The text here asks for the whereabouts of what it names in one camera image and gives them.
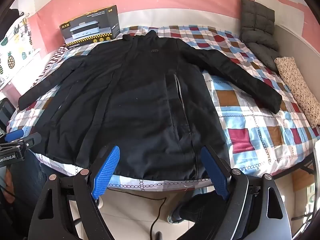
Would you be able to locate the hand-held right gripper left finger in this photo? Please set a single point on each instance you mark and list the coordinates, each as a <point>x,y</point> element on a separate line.
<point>106,172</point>

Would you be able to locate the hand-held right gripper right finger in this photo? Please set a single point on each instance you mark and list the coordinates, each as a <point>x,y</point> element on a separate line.
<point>215,173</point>

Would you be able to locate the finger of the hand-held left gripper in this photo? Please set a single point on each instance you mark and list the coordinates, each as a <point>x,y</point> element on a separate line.
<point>31,140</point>
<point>14,134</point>

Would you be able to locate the black jacket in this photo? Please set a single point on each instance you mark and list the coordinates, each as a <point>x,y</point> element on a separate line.
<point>140,105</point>

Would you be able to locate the black chair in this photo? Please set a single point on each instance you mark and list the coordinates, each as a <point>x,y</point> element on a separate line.
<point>6,112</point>

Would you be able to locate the person's left leg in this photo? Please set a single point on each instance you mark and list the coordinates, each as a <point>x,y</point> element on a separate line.
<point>37,177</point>

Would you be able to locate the person's leg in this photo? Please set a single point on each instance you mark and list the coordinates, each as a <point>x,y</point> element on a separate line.
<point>37,177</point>
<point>197,210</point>

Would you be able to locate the person's right leg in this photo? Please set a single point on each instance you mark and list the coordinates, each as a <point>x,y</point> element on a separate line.
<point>197,210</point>

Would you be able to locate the pink storage box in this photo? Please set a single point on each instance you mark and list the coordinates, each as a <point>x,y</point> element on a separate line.
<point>10,90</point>

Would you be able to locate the checkered bed sheet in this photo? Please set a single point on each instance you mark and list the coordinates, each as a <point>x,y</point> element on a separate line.
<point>250,120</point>

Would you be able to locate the pineapple print cloth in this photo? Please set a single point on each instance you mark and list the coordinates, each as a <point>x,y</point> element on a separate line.
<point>15,47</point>

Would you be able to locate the red white striped cloth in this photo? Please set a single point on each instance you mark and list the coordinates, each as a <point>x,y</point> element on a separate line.
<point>58,55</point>

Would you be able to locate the speckled beige pillow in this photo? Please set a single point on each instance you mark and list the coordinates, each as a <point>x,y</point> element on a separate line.
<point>297,87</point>

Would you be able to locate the cooker cardboard box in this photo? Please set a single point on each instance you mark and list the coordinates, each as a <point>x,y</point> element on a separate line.
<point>90,27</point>

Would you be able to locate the black metal bed frame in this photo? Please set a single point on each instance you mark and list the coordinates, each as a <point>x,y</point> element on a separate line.
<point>295,167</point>

